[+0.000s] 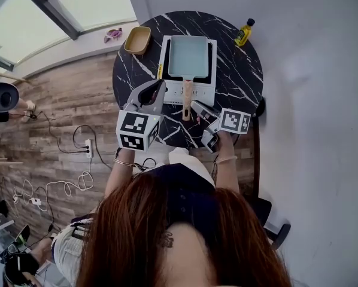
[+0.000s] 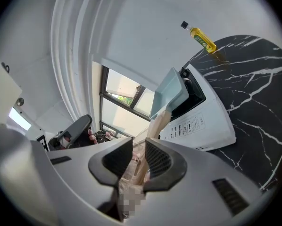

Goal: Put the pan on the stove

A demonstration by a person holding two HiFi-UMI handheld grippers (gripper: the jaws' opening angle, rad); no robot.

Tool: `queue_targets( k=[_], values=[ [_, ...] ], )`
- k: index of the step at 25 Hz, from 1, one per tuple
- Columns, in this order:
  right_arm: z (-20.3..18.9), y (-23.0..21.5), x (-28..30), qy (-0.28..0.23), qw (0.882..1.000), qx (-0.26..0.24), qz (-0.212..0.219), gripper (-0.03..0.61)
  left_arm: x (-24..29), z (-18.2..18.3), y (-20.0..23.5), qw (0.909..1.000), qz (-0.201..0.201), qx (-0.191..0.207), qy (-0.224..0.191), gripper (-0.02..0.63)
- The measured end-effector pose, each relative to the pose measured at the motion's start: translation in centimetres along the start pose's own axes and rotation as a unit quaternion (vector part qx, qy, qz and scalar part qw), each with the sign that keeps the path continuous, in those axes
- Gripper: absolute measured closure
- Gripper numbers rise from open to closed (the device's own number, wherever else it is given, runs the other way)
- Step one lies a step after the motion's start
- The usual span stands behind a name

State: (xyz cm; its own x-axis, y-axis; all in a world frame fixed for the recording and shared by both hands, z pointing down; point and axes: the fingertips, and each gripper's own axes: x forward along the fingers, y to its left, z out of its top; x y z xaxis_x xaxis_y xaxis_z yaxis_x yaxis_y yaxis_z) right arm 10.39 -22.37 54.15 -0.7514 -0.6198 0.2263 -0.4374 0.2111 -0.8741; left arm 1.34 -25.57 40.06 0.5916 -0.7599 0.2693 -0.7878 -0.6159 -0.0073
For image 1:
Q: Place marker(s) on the person's dark blue top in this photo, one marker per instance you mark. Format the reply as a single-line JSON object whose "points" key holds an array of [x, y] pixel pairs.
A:
{"points": [[191, 190]]}

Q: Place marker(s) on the yellow rectangular tray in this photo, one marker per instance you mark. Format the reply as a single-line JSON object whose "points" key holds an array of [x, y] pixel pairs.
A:
{"points": [[137, 40]]}

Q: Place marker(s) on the black window frame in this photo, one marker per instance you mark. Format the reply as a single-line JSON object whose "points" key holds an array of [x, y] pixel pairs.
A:
{"points": [[59, 13]]}

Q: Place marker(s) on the light wooden stick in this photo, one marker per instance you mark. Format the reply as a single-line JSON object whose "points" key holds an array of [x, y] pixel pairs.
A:
{"points": [[5, 161]]}

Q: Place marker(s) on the dark wooden rail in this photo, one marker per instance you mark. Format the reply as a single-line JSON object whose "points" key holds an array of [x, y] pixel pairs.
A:
{"points": [[256, 154]]}

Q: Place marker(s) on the black round stool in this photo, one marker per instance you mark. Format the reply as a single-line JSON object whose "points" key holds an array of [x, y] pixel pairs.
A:
{"points": [[262, 106]]}

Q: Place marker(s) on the white charger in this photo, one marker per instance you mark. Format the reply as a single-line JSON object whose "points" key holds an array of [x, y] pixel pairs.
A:
{"points": [[35, 202]]}

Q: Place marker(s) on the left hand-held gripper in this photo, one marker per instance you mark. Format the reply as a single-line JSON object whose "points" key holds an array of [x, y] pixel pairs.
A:
{"points": [[134, 124]]}

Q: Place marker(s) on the black office chair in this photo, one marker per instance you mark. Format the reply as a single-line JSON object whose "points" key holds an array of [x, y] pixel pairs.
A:
{"points": [[261, 208]]}

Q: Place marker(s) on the person's right forearm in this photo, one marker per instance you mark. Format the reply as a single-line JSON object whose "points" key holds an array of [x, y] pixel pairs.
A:
{"points": [[228, 175]]}

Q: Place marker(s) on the white power strip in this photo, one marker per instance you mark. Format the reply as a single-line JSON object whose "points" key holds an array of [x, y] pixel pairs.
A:
{"points": [[89, 148]]}

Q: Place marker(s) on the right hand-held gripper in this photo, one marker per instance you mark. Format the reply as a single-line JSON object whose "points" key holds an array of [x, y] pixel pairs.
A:
{"points": [[234, 121]]}

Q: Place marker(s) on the light blue rectangular pan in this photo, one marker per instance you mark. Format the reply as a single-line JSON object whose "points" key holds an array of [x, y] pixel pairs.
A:
{"points": [[188, 55]]}

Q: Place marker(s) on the yellow oil bottle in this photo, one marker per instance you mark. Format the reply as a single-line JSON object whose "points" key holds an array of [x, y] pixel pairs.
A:
{"points": [[243, 34]]}

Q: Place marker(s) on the purple toy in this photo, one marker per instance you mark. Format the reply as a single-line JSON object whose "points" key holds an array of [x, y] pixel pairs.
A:
{"points": [[113, 34]]}

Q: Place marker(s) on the person's left forearm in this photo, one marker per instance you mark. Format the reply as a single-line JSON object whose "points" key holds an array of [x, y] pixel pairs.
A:
{"points": [[119, 178]]}

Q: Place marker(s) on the gold wrist bangle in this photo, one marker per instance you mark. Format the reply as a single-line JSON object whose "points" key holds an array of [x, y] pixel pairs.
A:
{"points": [[123, 162]]}

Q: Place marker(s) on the pale pink wrist bangle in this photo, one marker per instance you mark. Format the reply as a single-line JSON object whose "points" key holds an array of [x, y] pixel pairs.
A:
{"points": [[227, 159]]}

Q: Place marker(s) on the person's bare neck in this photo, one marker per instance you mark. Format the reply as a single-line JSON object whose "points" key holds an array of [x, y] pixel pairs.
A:
{"points": [[191, 259]]}

